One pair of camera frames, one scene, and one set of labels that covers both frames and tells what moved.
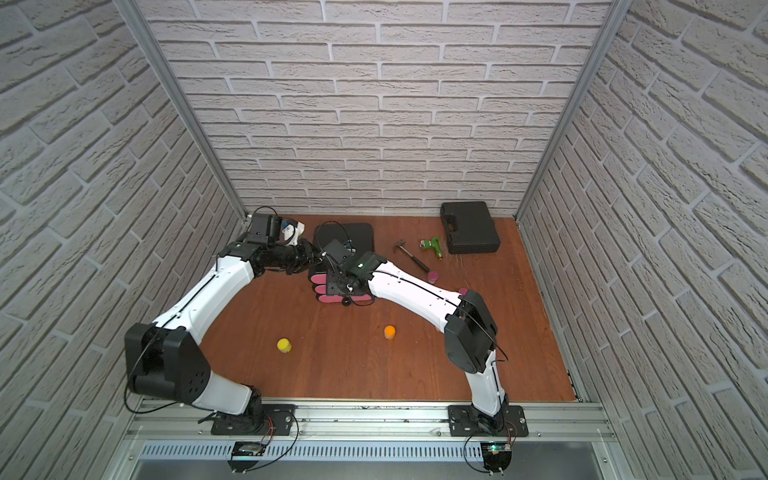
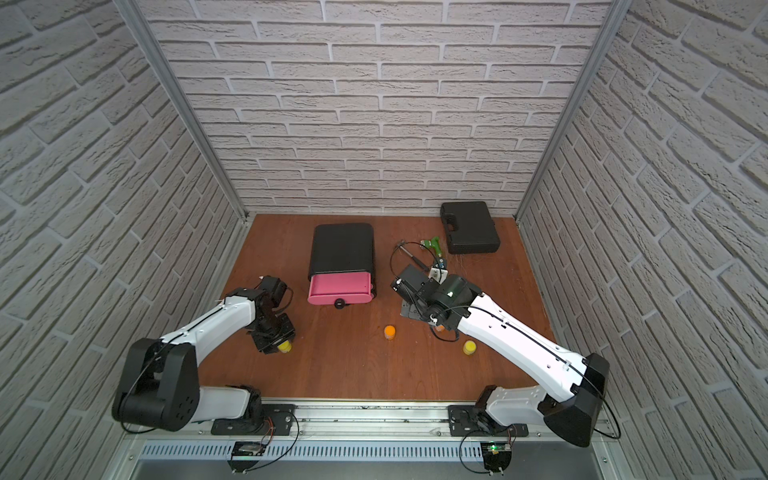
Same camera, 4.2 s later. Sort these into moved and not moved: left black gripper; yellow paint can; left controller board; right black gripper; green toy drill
Moved: left black gripper; right black gripper
Not moved: green toy drill; yellow paint can; left controller board
